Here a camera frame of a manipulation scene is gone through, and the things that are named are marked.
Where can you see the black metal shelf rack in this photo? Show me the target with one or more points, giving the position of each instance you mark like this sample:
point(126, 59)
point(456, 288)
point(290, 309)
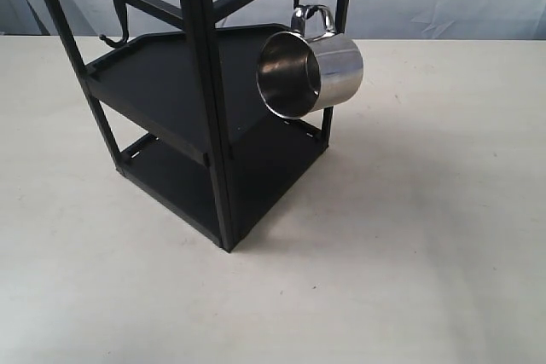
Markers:
point(182, 117)

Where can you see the shiny stainless steel mug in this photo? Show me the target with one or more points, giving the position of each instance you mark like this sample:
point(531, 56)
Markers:
point(310, 66)

